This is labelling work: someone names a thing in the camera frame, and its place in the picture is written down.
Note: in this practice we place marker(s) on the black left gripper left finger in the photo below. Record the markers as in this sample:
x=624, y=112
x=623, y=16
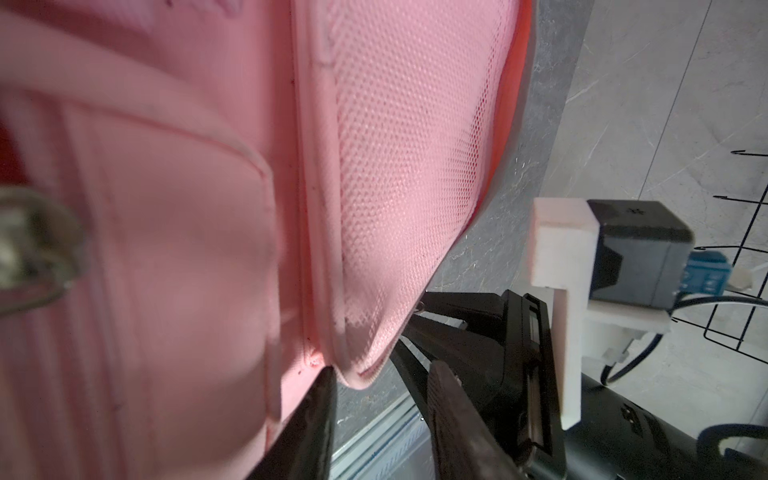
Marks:
x=304, y=448

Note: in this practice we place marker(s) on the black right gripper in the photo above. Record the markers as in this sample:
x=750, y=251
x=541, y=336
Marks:
x=500, y=349

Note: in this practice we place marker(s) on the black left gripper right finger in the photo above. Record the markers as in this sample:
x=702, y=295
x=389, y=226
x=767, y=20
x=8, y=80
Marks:
x=463, y=446

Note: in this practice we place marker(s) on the pink student backpack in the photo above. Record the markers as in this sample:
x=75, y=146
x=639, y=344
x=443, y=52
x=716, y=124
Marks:
x=205, y=203

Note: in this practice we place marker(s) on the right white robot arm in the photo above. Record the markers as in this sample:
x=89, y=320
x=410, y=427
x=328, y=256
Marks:
x=617, y=439

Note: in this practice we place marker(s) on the black wire hook rack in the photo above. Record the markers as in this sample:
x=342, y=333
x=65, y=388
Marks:
x=725, y=203

